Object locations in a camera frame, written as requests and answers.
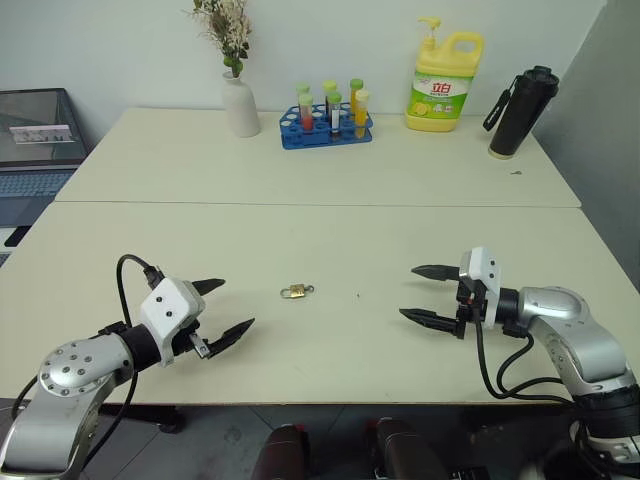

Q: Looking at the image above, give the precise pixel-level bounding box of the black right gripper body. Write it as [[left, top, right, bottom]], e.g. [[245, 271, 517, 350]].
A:
[[452, 277, 490, 342]]

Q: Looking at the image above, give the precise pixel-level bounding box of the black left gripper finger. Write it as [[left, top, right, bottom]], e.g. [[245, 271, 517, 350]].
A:
[[207, 317, 257, 359], [192, 278, 227, 297]]

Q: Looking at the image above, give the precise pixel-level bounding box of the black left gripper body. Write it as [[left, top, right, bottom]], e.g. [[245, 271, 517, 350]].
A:
[[172, 319, 214, 361]]

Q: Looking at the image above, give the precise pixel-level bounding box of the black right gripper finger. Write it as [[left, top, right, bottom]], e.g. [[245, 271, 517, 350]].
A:
[[398, 307, 459, 336], [410, 264, 461, 286]]

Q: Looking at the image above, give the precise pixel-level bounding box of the dark rounded shape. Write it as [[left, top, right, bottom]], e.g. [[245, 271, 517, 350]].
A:
[[248, 423, 312, 480], [363, 416, 451, 480]]

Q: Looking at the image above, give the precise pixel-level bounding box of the blue test tube rack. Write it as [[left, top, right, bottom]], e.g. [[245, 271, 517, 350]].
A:
[[278, 102, 376, 151]]

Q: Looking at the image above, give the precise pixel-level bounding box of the cream-capped orange liquid tube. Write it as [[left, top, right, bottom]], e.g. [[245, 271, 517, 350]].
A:
[[353, 89, 372, 141]]

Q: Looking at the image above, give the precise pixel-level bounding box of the white ceramic vase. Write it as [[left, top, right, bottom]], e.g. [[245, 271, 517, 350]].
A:
[[221, 71, 262, 139]]

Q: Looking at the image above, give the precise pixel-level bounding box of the green-capped labelled dark tube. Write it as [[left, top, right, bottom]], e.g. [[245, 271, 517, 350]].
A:
[[327, 91, 344, 138]]

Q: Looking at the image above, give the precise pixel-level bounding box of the yellow detergent pump bottle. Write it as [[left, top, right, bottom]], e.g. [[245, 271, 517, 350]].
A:
[[403, 16, 486, 134]]

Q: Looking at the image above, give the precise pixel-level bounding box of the green-capped red liquid tube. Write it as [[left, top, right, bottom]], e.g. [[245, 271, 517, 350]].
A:
[[298, 92, 315, 133]]

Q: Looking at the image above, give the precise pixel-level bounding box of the flat black device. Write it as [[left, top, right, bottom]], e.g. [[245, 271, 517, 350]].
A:
[[3, 225, 32, 248]]

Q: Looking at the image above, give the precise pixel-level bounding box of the green-capped orange liquid tube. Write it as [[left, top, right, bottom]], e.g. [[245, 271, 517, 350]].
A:
[[348, 77, 366, 114]]

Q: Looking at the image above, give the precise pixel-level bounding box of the grey laptop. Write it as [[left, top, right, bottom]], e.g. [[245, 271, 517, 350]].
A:
[[0, 88, 89, 231]]

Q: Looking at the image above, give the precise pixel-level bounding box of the dried flower bouquet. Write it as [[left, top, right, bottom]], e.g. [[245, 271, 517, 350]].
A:
[[192, 0, 252, 79]]

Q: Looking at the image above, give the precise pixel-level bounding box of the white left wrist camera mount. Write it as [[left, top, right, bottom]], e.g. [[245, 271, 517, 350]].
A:
[[138, 277, 207, 369]]

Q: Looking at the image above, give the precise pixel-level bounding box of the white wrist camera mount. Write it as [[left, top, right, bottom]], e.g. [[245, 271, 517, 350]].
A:
[[458, 246, 503, 331], [138, 277, 207, 369]]

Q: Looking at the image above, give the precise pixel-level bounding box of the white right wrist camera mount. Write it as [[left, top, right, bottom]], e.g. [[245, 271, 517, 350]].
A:
[[458, 246, 503, 331]]

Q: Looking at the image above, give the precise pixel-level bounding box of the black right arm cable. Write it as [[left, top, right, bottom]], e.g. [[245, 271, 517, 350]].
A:
[[473, 319, 576, 401]]

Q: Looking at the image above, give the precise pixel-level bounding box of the black water bottle with strap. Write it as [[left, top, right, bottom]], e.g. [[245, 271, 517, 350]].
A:
[[482, 64, 561, 161]]

